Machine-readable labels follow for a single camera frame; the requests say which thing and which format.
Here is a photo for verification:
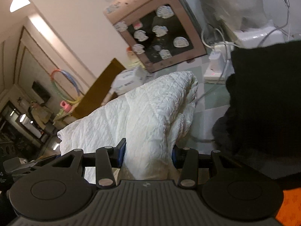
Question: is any white power strip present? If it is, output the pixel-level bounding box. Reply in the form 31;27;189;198
204;41;234;84

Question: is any white tissue box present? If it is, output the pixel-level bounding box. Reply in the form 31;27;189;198
111;66;148;95

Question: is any white plastic bag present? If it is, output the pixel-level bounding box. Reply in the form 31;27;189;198
195;0;292;32

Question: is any wall mounted television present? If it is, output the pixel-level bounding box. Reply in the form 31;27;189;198
32;81;50;103

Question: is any pink kettlebell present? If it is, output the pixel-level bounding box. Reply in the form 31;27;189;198
60;101;71;113

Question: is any pink water dispenser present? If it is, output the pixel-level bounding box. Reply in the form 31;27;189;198
104;0;207;73

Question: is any orange patterned table mat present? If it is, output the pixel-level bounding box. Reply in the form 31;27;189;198
276;188;301;226

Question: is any white quilted vest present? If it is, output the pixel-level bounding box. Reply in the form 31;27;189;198
58;71;198;181

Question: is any colourful hula hoop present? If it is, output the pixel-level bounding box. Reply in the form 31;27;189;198
50;69;83;105

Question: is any black folded garment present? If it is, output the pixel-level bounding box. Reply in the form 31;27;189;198
212;41;300;169

